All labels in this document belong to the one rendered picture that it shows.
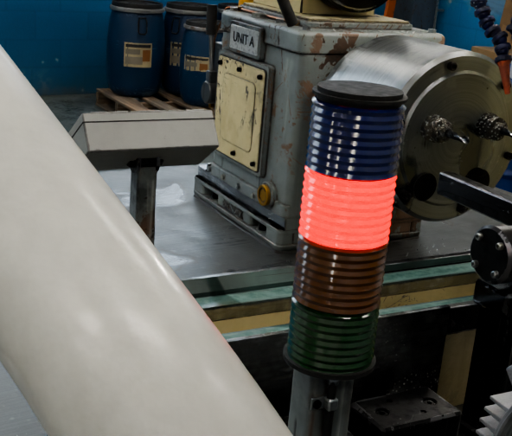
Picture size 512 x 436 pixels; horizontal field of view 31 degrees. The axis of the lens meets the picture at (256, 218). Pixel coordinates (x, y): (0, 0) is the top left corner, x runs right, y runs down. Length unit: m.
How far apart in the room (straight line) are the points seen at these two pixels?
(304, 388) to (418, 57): 0.75
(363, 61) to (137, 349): 1.15
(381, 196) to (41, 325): 0.36
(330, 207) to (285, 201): 0.91
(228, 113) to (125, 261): 1.36
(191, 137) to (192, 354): 0.90
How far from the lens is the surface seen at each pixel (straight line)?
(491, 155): 1.39
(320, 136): 0.57
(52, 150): 0.27
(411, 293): 1.13
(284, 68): 1.47
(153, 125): 1.12
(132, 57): 6.19
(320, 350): 0.61
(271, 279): 1.05
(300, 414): 0.65
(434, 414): 0.95
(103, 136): 1.09
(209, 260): 1.44
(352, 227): 0.57
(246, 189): 1.58
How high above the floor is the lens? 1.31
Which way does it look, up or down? 18 degrees down
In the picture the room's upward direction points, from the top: 5 degrees clockwise
